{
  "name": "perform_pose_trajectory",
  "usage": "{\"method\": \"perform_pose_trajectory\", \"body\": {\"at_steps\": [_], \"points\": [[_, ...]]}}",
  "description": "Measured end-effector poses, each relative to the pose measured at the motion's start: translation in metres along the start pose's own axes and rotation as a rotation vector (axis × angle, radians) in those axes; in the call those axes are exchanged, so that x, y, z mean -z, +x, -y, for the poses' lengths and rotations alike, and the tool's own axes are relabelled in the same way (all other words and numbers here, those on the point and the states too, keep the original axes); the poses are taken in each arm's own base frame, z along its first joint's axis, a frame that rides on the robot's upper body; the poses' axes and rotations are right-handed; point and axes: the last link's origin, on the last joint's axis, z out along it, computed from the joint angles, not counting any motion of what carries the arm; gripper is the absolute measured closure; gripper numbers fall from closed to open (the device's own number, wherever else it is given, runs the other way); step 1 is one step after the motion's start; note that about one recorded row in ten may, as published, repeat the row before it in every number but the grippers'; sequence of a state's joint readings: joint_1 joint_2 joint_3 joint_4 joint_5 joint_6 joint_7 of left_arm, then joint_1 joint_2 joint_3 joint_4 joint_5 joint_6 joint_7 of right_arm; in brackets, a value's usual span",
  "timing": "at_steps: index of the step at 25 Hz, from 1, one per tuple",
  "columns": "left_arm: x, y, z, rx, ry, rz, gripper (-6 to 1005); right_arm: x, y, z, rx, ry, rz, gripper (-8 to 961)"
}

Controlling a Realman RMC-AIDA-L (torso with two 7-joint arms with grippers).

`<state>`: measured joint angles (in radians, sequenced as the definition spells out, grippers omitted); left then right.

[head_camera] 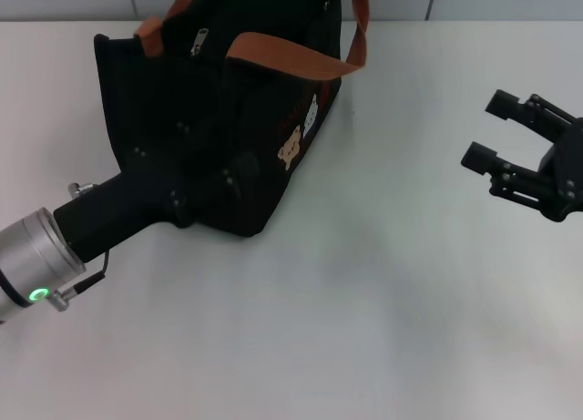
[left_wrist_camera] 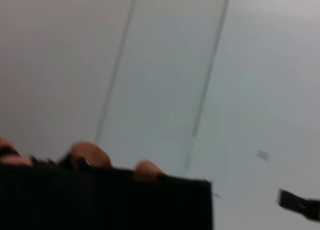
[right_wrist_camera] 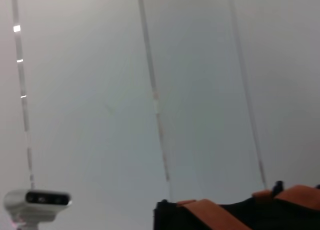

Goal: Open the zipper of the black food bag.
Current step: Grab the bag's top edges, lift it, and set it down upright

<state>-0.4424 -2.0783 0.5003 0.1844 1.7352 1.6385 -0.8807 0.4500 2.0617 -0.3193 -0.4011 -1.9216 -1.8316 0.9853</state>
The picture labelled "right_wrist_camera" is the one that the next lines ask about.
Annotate black food bag orange straps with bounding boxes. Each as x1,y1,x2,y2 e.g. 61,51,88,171
152,181,320,230

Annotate white robot head camera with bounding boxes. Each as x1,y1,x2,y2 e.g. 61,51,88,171
2,189,73,230

